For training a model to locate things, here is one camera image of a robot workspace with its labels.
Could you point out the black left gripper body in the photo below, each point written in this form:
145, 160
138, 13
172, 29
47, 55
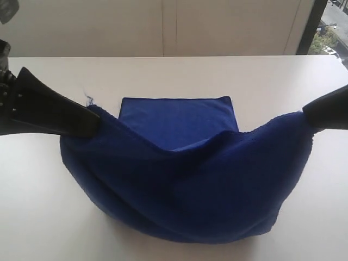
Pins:
7, 81

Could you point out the blue towel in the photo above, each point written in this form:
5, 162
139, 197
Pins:
180, 169

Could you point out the black window frame post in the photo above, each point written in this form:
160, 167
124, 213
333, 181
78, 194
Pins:
311, 26

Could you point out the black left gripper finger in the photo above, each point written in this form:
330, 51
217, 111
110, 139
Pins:
36, 108

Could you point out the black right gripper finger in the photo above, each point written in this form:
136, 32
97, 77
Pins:
328, 111

